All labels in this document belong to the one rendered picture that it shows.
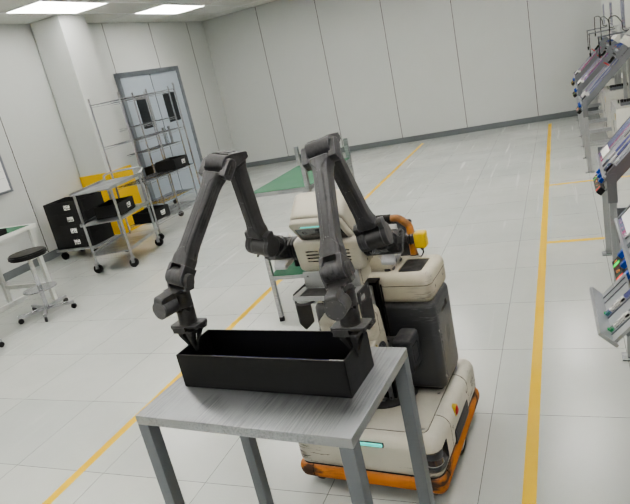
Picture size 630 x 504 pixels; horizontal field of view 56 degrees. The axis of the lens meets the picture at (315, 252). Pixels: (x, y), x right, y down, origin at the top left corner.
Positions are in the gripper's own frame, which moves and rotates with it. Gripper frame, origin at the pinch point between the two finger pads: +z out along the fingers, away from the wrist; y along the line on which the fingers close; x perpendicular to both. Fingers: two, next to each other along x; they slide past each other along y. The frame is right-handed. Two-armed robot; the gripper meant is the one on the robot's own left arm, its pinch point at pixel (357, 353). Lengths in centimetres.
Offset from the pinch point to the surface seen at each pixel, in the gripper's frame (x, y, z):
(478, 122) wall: 954, -164, 48
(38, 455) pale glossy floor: 35, -221, 86
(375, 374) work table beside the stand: 3.9, 2.3, 8.7
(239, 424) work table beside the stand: -24.1, -26.4, 9.1
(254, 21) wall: 915, -547, -215
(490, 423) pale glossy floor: 98, 7, 86
